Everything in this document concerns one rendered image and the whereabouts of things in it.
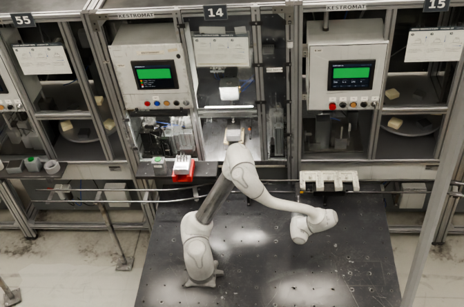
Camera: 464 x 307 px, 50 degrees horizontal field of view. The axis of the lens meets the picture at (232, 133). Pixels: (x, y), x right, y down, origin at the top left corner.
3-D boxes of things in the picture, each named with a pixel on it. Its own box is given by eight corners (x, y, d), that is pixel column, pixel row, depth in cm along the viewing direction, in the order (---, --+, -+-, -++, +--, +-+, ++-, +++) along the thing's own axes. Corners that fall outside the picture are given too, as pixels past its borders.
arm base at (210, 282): (222, 288, 288) (221, 283, 284) (184, 288, 291) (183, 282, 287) (225, 261, 301) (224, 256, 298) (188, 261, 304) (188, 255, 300)
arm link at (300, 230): (295, 228, 300) (315, 221, 295) (295, 249, 289) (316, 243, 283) (286, 217, 295) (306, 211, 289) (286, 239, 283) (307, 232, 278)
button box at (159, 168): (154, 175, 328) (150, 163, 320) (156, 167, 334) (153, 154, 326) (166, 175, 327) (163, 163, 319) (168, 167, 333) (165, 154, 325)
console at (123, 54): (125, 112, 306) (105, 48, 275) (135, 84, 327) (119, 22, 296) (192, 111, 301) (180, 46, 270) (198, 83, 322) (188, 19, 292)
